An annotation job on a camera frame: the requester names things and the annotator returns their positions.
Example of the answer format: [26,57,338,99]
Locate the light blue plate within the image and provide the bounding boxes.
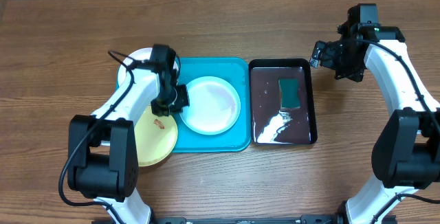
[180,76,241,135]

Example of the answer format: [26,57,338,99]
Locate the green scrub sponge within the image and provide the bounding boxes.
[278,78,300,109]

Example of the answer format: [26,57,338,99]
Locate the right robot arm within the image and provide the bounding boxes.
[309,27,439,223]

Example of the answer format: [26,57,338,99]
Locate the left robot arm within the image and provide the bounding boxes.
[58,60,188,223]

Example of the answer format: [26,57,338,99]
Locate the teal plastic tray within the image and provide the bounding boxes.
[173,58,252,153]

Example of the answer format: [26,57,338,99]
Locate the yellow plate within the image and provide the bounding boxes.
[134,106,178,167]

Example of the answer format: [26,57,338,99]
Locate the pink plate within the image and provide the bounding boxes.
[117,47,180,84]

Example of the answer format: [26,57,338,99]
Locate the black water basin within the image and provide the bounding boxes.
[249,58,318,146]

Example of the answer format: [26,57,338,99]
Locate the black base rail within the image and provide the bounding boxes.
[153,214,342,224]

